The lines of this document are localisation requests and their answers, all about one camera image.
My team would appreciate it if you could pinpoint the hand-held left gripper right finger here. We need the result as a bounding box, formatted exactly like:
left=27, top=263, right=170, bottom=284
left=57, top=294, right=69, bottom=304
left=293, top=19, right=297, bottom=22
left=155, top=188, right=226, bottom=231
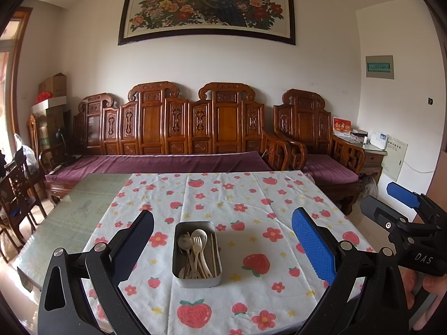
left=291, top=207, right=409, bottom=335

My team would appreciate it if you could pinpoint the framed peacock flower painting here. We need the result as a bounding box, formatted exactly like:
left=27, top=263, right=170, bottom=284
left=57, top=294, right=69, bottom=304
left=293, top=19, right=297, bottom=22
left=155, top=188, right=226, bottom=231
left=118, top=0, right=297, bottom=47

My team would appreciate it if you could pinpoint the long carved wooden sofa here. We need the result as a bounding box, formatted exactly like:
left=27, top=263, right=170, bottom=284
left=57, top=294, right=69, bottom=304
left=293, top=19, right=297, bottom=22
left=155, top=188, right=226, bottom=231
left=44, top=81, right=308, bottom=203

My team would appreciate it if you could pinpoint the carved wooden armchair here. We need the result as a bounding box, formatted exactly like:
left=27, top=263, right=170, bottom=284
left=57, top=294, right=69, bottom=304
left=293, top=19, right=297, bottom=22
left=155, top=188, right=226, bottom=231
left=273, top=89, right=367, bottom=215

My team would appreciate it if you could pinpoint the white plastic spoon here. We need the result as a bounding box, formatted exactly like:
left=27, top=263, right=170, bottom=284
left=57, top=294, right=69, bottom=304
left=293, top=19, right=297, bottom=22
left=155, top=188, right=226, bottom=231
left=191, top=229, right=213, bottom=279

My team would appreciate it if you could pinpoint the brown cardboard box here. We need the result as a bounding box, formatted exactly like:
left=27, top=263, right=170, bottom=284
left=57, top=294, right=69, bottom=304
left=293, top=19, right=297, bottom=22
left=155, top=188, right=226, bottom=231
left=38, top=73, right=68, bottom=98

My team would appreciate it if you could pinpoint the long purple sofa cushion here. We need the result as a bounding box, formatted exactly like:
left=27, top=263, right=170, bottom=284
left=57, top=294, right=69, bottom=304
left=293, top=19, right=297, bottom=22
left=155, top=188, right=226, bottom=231
left=45, top=152, right=273, bottom=182

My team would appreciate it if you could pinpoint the grey wall distribution box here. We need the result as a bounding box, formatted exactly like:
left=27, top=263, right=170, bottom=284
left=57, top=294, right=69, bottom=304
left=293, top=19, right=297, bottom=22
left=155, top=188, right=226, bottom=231
left=365, top=55, right=395, bottom=80

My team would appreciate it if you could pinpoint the wooden side table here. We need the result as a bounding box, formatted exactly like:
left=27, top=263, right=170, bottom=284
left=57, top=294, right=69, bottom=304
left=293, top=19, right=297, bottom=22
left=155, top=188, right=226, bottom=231
left=330, top=135, right=388, bottom=178

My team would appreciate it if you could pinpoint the metal tin box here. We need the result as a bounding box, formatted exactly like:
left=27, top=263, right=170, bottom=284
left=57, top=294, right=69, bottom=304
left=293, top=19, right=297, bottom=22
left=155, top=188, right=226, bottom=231
left=172, top=221, right=224, bottom=288

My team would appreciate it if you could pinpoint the strawberry print tablecloth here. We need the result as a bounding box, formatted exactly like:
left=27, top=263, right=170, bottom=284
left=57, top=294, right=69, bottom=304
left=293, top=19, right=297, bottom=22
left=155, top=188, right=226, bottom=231
left=83, top=171, right=371, bottom=335

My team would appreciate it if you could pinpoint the red calendar card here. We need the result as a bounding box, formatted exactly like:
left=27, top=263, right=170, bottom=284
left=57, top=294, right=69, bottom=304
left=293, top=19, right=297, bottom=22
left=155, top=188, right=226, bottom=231
left=332, top=117, right=351, bottom=137

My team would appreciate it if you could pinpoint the white tabletop device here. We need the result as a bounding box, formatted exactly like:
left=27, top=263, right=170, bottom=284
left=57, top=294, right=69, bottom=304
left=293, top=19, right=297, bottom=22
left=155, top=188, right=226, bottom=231
left=370, top=131, right=388, bottom=150

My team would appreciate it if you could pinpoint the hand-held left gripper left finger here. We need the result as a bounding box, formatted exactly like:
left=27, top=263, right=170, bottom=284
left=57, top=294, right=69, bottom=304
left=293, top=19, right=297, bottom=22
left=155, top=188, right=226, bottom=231
left=37, top=209, right=156, bottom=335

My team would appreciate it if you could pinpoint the white cardboard box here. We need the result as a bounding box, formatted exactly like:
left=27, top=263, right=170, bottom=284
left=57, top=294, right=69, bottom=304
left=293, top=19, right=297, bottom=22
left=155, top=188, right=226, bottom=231
left=31, top=97, right=68, bottom=114

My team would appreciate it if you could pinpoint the person's right hand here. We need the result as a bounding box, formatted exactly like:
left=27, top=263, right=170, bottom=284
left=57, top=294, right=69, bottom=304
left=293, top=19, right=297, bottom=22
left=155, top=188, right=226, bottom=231
left=400, top=270, right=447, bottom=309

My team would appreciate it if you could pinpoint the small wooden chair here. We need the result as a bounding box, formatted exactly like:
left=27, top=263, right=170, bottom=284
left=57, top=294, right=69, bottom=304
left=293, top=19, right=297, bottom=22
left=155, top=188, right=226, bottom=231
left=27, top=113, right=70, bottom=171

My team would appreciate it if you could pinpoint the wooden door frame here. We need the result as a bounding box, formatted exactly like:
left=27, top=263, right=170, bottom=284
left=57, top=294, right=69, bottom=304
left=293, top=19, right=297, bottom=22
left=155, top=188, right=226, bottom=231
left=0, top=7, right=34, bottom=154

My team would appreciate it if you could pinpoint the dark wooden dining chair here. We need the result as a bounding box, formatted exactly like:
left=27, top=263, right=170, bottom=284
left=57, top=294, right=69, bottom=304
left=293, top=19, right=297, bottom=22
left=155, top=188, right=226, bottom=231
left=0, top=147, right=47, bottom=262

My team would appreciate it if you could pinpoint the clear crumpled plastic bag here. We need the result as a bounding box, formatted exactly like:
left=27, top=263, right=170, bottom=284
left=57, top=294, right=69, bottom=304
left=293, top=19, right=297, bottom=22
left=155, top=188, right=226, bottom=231
left=13, top=133, right=39, bottom=175

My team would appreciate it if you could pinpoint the white plastic fork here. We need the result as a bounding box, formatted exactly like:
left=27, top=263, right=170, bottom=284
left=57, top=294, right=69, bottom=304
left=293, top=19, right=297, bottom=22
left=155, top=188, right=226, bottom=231
left=189, top=236, right=205, bottom=280

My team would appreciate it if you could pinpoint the black desk lamp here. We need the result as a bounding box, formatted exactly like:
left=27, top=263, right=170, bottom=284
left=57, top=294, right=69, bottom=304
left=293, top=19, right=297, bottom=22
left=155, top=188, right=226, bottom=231
left=52, top=129, right=79, bottom=164

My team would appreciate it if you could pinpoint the metal spoon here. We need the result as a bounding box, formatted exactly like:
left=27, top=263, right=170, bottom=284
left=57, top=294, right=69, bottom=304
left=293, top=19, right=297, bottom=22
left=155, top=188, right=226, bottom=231
left=178, top=234, right=196, bottom=279

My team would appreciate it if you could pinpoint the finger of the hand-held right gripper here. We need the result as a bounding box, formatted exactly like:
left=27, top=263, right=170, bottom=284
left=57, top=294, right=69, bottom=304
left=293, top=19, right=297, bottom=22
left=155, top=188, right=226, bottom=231
left=386, top=181, right=447, bottom=224
left=360, top=196, right=425, bottom=241

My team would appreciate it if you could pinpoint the translucent plastic bag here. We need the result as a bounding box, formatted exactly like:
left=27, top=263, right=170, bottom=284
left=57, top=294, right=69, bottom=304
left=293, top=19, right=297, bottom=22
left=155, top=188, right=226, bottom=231
left=361, top=176, right=379, bottom=203

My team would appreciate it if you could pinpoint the stack of cardboard boxes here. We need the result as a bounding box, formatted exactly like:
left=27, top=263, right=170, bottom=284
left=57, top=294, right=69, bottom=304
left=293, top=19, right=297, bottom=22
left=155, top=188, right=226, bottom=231
left=33, top=106, right=72, bottom=154

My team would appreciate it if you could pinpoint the purple armchair cushion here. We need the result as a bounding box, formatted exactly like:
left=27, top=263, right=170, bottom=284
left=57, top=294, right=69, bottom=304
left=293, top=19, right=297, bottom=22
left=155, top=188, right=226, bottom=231
left=305, top=154, right=360, bottom=184

